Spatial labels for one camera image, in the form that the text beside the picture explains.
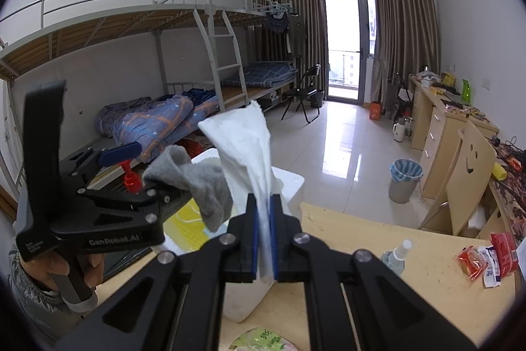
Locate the balcony glass door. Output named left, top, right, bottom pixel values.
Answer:
left=323, top=0, right=376, bottom=104

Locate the right brown curtain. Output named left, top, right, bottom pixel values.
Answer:
left=370, top=0, right=441, bottom=104

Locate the blue lined waste bin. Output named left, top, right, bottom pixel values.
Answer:
left=388, top=159, right=423, bottom=204

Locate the white lotion pump bottle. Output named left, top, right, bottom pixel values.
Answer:
left=119, top=160, right=143, bottom=194

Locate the black folding chair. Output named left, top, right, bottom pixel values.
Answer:
left=281, top=64, right=321, bottom=124

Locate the metal bunk bed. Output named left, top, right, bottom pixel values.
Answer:
left=1, top=0, right=292, bottom=193

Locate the red bag under bed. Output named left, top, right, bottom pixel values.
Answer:
left=177, top=136, right=208, bottom=159

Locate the wooden smiley chair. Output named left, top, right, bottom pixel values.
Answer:
left=419, top=120, right=497, bottom=238

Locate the floral tissue pack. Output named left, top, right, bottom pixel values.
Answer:
left=228, top=327, right=298, bottom=351

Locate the white kettle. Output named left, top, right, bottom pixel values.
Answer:
left=392, top=117, right=407, bottom=142

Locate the wooden desk with drawers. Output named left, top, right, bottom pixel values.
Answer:
left=410, top=76, right=499, bottom=200

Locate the white styrofoam box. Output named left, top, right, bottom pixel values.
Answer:
left=161, top=147, right=306, bottom=324

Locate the green bottle on desk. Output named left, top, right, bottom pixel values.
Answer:
left=461, top=79, right=472, bottom=105

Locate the grey sock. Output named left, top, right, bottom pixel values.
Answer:
left=142, top=145, right=234, bottom=233

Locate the person left hand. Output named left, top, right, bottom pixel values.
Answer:
left=20, top=251, right=105, bottom=290

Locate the orange floor container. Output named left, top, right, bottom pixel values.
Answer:
left=369, top=102, right=382, bottom=121

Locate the white towel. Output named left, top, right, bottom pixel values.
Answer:
left=199, top=101, right=281, bottom=282

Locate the red white snack packet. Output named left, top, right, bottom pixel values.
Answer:
left=478, top=233, right=519, bottom=288

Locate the blue spray bottle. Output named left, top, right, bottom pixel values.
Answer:
left=381, top=239, right=413, bottom=276

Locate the yellow mesh sponge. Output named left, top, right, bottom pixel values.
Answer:
left=163, top=199, right=228, bottom=255

